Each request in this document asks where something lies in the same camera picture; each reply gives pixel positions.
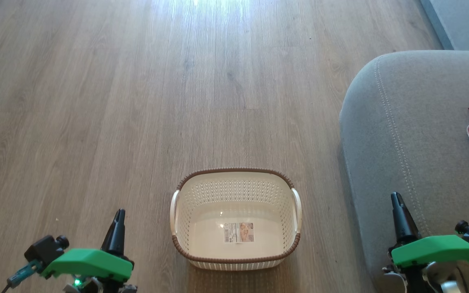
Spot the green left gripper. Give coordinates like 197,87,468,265
40,209,134,283

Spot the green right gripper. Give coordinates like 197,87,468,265
390,192,469,269

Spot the grey sofa seat section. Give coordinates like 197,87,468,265
420,0,469,51

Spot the paper label sticker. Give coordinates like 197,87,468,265
224,222,255,244

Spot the cream woven plastic laundry basket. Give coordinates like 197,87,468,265
169,167,302,271

